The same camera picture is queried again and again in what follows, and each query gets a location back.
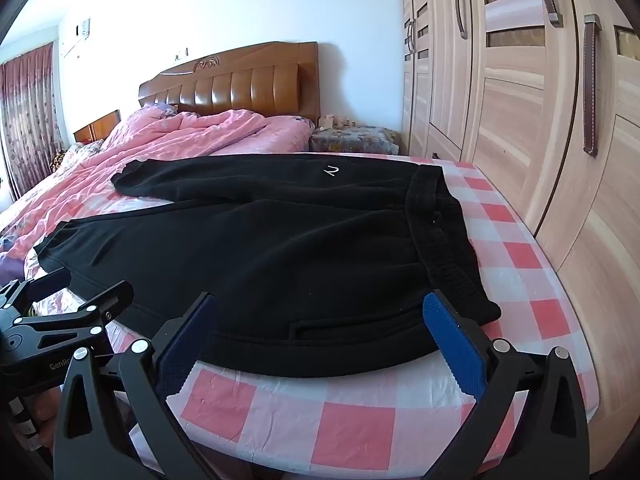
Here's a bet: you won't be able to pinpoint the white air conditioner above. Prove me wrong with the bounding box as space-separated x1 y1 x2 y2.
60 17 93 56

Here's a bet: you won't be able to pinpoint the pink quilt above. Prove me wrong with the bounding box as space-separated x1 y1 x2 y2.
0 107 326 261

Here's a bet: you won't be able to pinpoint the brown patterned cloth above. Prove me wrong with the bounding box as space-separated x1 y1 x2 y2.
50 142 101 172

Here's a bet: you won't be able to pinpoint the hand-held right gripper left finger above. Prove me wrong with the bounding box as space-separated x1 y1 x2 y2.
52 292 221 480

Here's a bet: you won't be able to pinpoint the wooden padded headboard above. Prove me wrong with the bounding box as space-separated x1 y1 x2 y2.
138 41 320 126

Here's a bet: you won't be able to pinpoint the small wooden headboard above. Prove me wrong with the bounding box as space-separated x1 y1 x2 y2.
73 108 122 143

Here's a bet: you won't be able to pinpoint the maroon floral curtain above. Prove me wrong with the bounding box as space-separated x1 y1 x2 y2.
0 42 63 201

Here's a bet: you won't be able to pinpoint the person's left hand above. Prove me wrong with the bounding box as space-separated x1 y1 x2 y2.
27 391 64 462

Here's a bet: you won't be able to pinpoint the nightstand with floral cover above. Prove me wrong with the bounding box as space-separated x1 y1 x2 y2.
309 125 402 156

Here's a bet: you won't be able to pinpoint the pink checkered bed sheet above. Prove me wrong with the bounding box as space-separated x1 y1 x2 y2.
30 152 601 471

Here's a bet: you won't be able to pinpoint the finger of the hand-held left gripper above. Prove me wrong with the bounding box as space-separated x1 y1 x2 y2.
0 267 69 321
12 280 135 348

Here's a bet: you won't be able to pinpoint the black pants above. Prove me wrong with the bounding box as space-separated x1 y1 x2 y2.
37 154 502 378

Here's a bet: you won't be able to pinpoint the light wooden wardrobe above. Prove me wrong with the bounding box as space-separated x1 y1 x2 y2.
400 0 640 461

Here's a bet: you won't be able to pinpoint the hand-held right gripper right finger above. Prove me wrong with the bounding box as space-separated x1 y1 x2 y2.
422 289 591 480

